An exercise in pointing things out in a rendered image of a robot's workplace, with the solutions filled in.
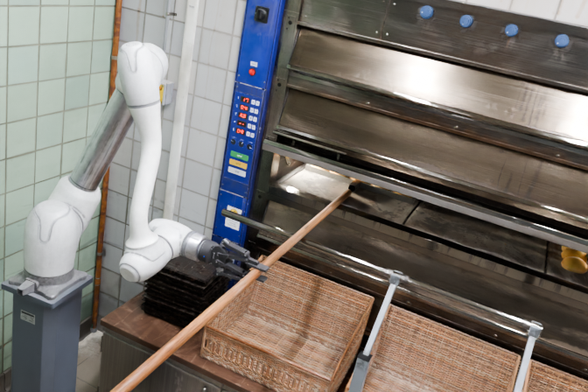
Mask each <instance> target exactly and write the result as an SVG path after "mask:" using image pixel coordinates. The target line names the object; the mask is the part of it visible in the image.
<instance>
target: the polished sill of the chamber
mask: <svg viewBox="0 0 588 392"><path fill-rule="evenodd" d="M268 193H270V194H273V195H276V196H278V197H281V198H284V199H286V200H290V201H293V202H296V203H298V204H301V205H304V206H306V207H310V208H313V209H316V210H319V211H322V210H324V209H325V208H326V207H327V206H328V205H330V204H331V203H332V201H331V200H329V199H324V198H321V197H319V196H316V195H313V194H310V193H308V192H303V191H300V190H298V189H295V188H292V187H290V186H287V185H283V184H280V183H277V182H273V183H271V184H270V185H269V188H268ZM329 214H330V215H333V216H336V217H339V218H341V219H344V220H346V221H351V222H353V223H356V224H359V225H362V226H364V227H366V228H371V229H373V230H376V231H379V232H382V233H384V234H386V235H391V236H394V237H396V238H399V239H402V240H405V241H406V242H411V243H414V244H416V245H419V246H422V247H425V248H427V249H431V250H434V251H437V252H439V253H442V254H444V255H447V256H451V257H454V258H457V259H459V260H462V261H464V262H467V263H471V264H474V265H477V266H480V267H482V268H484V269H487V270H491V271H494V272H497V273H500V274H502V275H504V276H507V277H512V278H514V279H517V280H520V281H523V282H524V283H527V284H532V285H534V286H537V287H540V288H543V289H545V290H547V291H552V292H555V293H557V294H560V295H563V296H565V297H567V298H572V299H575V300H577V301H580V302H583V303H585V304H588V288H586V287H584V286H581V285H579V284H576V283H572V282H569V281H566V280H563V279H561V278H558V277H555V276H551V275H548V274H545V273H542V272H540V271H537V270H534V269H531V268H528V267H525V266H522V265H520V264H517V263H514V262H510V261H507V260H504V259H501V258H499V257H496V256H493V255H489V254H486V253H484V252H481V251H478V250H476V249H473V248H468V247H466V246H463V245H460V244H457V243H455V242H452V241H447V240H445V239H442V238H439V237H436V236H435V235H432V234H427V233H425V232H422V231H419V230H416V229H414V228H411V227H406V226H404V225H401V224H398V223H395V222H393V221H390V220H386V219H383V218H381V217H378V216H375V215H372V214H370V213H365V212H362V211H360V210H357V209H354V208H351V207H349V206H344V205H341V204H340V205H339V206H337V207H336V208H335V209H334V210H333V211H332V212H331V213H329Z"/></svg>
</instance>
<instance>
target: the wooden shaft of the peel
mask: <svg viewBox="0 0 588 392"><path fill-rule="evenodd" d="M351 194H352V191H351V190H350V189H347V190H345V191H344V192H343V193H342V194H341V195H340V196H339V197H338V198H337V199H335V200H334V201H333V202H332V203H331V204H330V205H328V206H327V207H326V208H325V209H324V210H322V211H321V212H320V213H319V214H317V215H316V216H315V217H314V218H313V219H312V220H310V221H309V222H308V223H307V224H306V225H304V226H303V227H302V228H301V229H300V230H298V231H297V232H296V233H295V234H294V235H293V236H292V237H291V238H290V239H289V240H287V241H286V242H285V243H284V244H283V245H281V246H280V247H279V248H278V249H277V250H275V251H274V252H273V253H272V254H271V255H269V256H268V257H267V258H266V259H265V260H263V261H262V262H261V264H263V265H266V266H269V267H270V266H271V265H273V264H274V263H275V262H276V261H277V260H278V259H279V258H280V257H282V256H283V255H284V254H285V253H286V252H287V251H288V250H290V249H291V248H292V247H293V246H294V245H295V244H296V243H298V242H299V241H300V240H301V239H302V238H303V237H304V236H305V235H307V234H308V233H309V232H310V231H311V230H312V229H313V228H315V227H316V226H317V225H318V224H319V223H320V222H321V221H322V220H323V219H324V218H325V217H326V216H327V215H328V214H330V213H331V212H332V211H333V210H334V209H335V208H336V207H338V206H339V205H340V204H341V203H342V202H343V201H344V200H346V199H347V198H348V197H349V196H350V195H351ZM262 273H263V272H262V271H260V270H258V269H253V270H251V271H250V272H249V273H248V274H247V275H246V276H245V277H244V278H243V279H242V280H240V281H239V282H238V283H237V284H236V285H234V286H233V287H232V288H231V289H230V290H228V291H227V292H226V293H225V294H224V295H223V296H221V297H220V298H219V299H218V300H216V301H215V302H214V303H213V304H212V305H210V306H209V307H208V308H207V309H206V310H205V311H203V312H202V313H201V314H200V315H199V316H198V317H197V318H196V319H195V320H193V321H192V322H191V323H190V324H189V325H187V326H186V327H185V328H184V329H183V330H182V331H180V332H179V333H178V334H177V335H176V336H174V337H173V338H172V339H171V340H169V341H168V342H167V343H166V344H165V345H164V346H162V347H161V348H160V349H159V350H158V351H156V352H155V353H154V354H153V355H152V356H151V357H150V358H149V359H148V360H146V361H145V362H144V363H143V364H142V365H141V366H139V367H138V368H137V369H136V370H135V371H133V372H132V373H131V374H130V375H129V376H127V377H126V378H125V379H124V380H123V381H121V382H120V383H119V384H118V385H117V386H115V387H114V388H113V389H112V390H111V391H109V392H130V391H131V390H132V389H134V388H135V387H136V386H137V385H138V384H139V383H140V382H141V381H143V380H144V379H145V378H146V377H147V376H148V375H149V374H151V373H152V372H153V371H154V370H155V369H156V368H157V367H159V366H160V365H161V364H162V363H163V362H164V361H165V360H167V359H168V358H169V357H170V356H171V355H172V354H173V353H174V352H176V351H177V350H178V349H179V348H180V347H181V346H182V345H184V344H185V343H186V342H187V341H188V340H189V339H190V338H191V337H192V336H193V335H194V334H195V333H196V332H197V331H198V330H200V329H201V328H202V327H203V326H204V325H205V324H206V323H208V322H209V321H210V320H211V319H212V318H213V317H214V316H216V315H217V314H218V313H219V312H220V311H221V310H222V309H223V308H225V307H226V306H227V305H228V304H229V303H230V302H231V301H233V300H234V299H235V298H236V297H237V296H238V295H239V294H241V293H242V292H243V291H244V290H245V289H246V288H247V287H248V286H250V285H251V284H252V283H253V282H254V281H255V280H256V279H257V278H258V277H259V276H260V275H261V274H262Z"/></svg>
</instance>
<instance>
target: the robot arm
mask: <svg viewBox="0 0 588 392"><path fill-rule="evenodd" d="M117 68H118V73H117V76H116V78H115V86H116V88H115V91H114V93H113V94H112V96H111V98H110V100H109V102H108V105H107V107H106V108H105V109H104V111H103V113H102V115H101V118H100V120H99V122H98V123H97V125H96V127H95V129H94V132H93V134H92V135H91V137H90V138H89V140H88V142H87V145H86V147H85V149H84V151H83V152H82V154H81V156H80V158H79V160H78V162H77V164H76V166H75V167H74V169H73V172H72V174H70V175H67V176H65V177H63V178H61V179H60V180H59V182H58V184H57V185H56V186H55V188H54V190H53V191H52V194H51V195H50V197H49V198H48V200H46V201H43V202H40V203H38V204H37V205H36V206H35V207H34V208H33V209H32V210H31V211H30V213H29V215H28V217H27V219H26V222H25V226H24V271H22V272H21V273H19V274H17V275H15V276H11V277H10V278H9V284H10V285H16V286H18V288H17V294H18V295H19V296H24V295H26V294H29V293H32V292H34V293H36V294H39V295H40V296H42V297H44V298H46V299H47V300H54V299H56V298H57V297H58V295H60V294H61V293H63V292H64V291H66V290H68V289H69V288H71V287H72V286H74V285H75V284H77V283H78V282H80V281H82V280H85V279H87V276H88V274H87V273H86V272H84V271H79V270H76V269H74V259H75V253H76V250H77V248H78V244H79V240H80V238H81V235H82V234H83V232H84V231H85V229H86V228H87V226H88V224H89V222H90V221H91V218H92V217H93V215H94V213H95V209H96V208H97V206H98V204H99V202H100V199H101V197H102V196H101V192H100V189H99V184H100V183H101V182H102V179H103V177H104V175H105V173H106V171H107V170H108V168H109V166H110V164H111V162H112V160H113V159H114V157H115V155H116V153H117V151H118V149H119V147H120V146H121V144H122V142H123V139H124V138H125V136H126V135H127V133H128V131H129V129H130V126H131V124H132V123H133V122H135V124H136V127H137V130H138V132H139V136H140V139H141V157H140V162H139V166H138V171H137V175H136V183H135V188H134V192H133V197H132V201H131V207H130V213H129V239H128V240H127V241H126V243H125V244H126V247H125V251H124V256H123V257H122V259H121V261H120V264H119V270H120V273H121V275H122V277H123V278H125V279H126V280H127V281H130V282H142V281H144V280H147V279H149V278H150V277H152V276H154V275H155V274H157V273H158V272H159V271H160V270H161V269H162V268H163V267H164V266H165V265H166V264H167V263H168V262H169V261H170V260H171V259H173V258H175V257H178V256H184V257H186V258H189V259H192V260H194V261H195V262H198V261H202V262H203V263H207V264H212V265H213V266H214V267H215V268H216V269H217V272H216V276H224V277H229V278H232V279H234V280H237V281H240V280H242V279H243V278H244V277H245V276H246V275H247V274H248V273H249V272H250V271H251V270H250V269H249V270H248V271H246V270H245V269H242V268H240V267H239V266H237V265H235V264H233V263H232V262H231V261H229V260H228V258H230V259H234V260H237V261H241V262H245V263H246V265H247V266H249V267H252V268H254V269H257V270H260V271H262V272H265V273H266V272H267V271H268V270H269V269H270V267H269V266H266V265H263V264H261V263H259V261H257V260H256V259H253V258H251V257H250V255H249V254H250V252H249V251H248V250H246V249H245V248H242V247H240V246H238V245H236V244H234V243H232V242H231V241H230V240H229V239H228V238H225V239H224V240H222V241H221V243H217V242H215V241H211V240H209V239H208V237H207V236H205V235H203V234H199V233H197V232H195V231H192V230H191V229H190V228H189V227H187V226H185V225H183V224H180V223H178V222H176V221H173V220H167V219H155V220H152V221H151V222H150V223H149V225H148V210H149V205H150V202H151V195H152V191H153V187H154V184H155V180H156V176H157V172H158V166H159V161H160V156H161V147H162V134H161V117H160V96H159V86H160V85H161V83H162V82H163V79H164V77H165V76H166V73H167V70H168V59H167V57H166V55H165V53H164V51H163V50H162V49H161V48H159V47H157V46H156V45H153V44H151V43H140V42H137V41H134V42H129V43H126V44H124V45H122V47H121V48H120V49H119V52H118V57H117ZM225 247H226V248H228V249H231V250H233V251H234V252H236V253H233V252H232V251H228V250H227V249H226V248H225ZM237 253H238V254H237ZM221 266H222V267H224V268H227V269H229V270H227V269H223V268H221ZM230 270H232V271H230Z"/></svg>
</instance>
